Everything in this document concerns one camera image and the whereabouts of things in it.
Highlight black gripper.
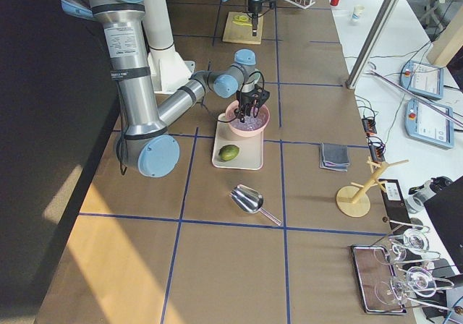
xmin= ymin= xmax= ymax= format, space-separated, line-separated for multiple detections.
xmin=247 ymin=0 xmax=276 ymax=36
xmin=237 ymin=84 xmax=270 ymax=122

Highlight clear ice cubes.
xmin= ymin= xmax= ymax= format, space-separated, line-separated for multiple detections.
xmin=230 ymin=116 xmax=268 ymax=131

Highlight pink bowl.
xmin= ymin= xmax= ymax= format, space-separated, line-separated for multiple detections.
xmin=225 ymin=101 xmax=270 ymax=137

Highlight steel ice scoop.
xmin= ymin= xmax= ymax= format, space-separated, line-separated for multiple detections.
xmin=230 ymin=184 xmax=282 ymax=226

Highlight bamboo cutting board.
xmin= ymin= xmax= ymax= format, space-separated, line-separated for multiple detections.
xmin=222 ymin=12 xmax=263 ymax=45

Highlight yellow plastic knife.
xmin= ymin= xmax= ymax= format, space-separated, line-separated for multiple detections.
xmin=232 ymin=20 xmax=252 ymax=27

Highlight green lime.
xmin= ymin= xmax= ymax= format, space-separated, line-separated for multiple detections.
xmin=218 ymin=144 xmax=240 ymax=162

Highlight beige plastic tray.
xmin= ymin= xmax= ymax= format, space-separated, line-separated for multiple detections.
xmin=211 ymin=113 xmax=263 ymax=170

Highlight folded grey cloth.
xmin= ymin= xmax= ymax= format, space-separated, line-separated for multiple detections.
xmin=319 ymin=143 xmax=350 ymax=172

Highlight paper cup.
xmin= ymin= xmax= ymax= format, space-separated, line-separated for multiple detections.
xmin=351 ymin=4 xmax=365 ymax=24

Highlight wooden mug tree stand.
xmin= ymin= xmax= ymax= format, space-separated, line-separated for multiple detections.
xmin=336 ymin=156 xmax=409 ymax=218

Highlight far teach pendant tablet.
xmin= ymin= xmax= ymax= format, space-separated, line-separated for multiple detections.
xmin=400 ymin=61 xmax=443 ymax=101

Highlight teach pendant tablet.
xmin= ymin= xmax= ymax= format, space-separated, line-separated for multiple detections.
xmin=400 ymin=61 xmax=443 ymax=101
xmin=404 ymin=98 xmax=454 ymax=149

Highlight near teach pendant tablet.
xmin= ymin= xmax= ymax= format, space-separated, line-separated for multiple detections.
xmin=404 ymin=98 xmax=454 ymax=149

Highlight black glass rack tray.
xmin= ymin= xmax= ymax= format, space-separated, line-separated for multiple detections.
xmin=350 ymin=244 xmax=407 ymax=315

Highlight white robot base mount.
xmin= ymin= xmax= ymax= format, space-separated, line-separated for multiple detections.
xmin=143 ymin=0 xmax=195 ymax=94

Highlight aluminium frame post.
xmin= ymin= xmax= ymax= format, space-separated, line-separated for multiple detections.
xmin=346 ymin=0 xmax=399 ymax=90

